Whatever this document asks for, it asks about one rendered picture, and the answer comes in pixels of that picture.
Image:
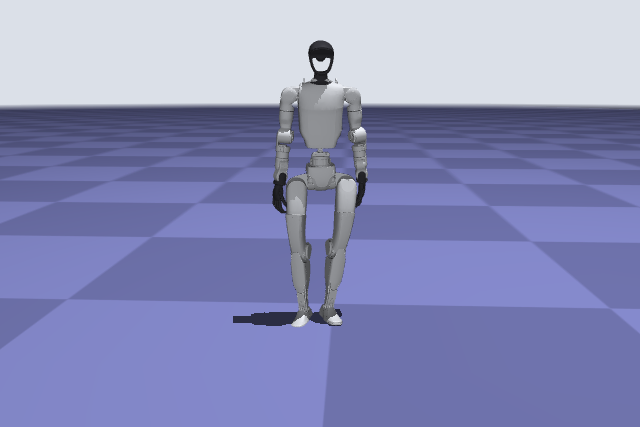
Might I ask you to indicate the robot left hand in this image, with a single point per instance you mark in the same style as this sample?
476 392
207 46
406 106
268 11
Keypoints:
361 187

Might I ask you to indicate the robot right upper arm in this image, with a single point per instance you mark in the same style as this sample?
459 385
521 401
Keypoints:
288 96

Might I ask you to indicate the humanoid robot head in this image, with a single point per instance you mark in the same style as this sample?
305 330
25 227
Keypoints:
321 50

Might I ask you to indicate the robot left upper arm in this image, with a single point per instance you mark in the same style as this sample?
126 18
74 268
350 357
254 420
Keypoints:
352 96

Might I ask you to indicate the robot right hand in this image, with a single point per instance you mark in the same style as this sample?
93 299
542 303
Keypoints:
278 193

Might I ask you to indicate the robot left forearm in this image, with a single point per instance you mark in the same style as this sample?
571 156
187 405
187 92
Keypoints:
360 159

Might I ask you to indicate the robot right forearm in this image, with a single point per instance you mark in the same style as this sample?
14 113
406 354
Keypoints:
281 160

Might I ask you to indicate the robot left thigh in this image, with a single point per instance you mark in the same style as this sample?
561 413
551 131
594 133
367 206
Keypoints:
345 202

